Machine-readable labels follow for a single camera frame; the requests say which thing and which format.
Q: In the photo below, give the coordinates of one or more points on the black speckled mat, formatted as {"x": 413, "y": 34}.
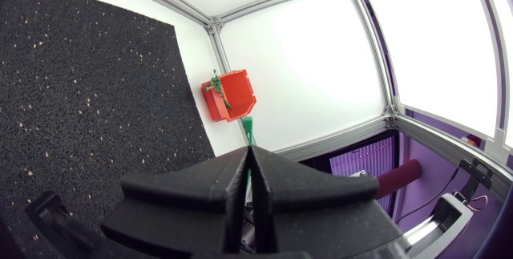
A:
{"x": 88, "y": 106}

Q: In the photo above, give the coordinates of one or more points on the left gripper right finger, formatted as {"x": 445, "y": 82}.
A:
{"x": 316, "y": 211}

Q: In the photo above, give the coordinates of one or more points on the red plastic box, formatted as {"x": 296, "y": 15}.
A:
{"x": 232, "y": 96}

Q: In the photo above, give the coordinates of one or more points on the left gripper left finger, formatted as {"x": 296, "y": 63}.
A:
{"x": 188, "y": 207}

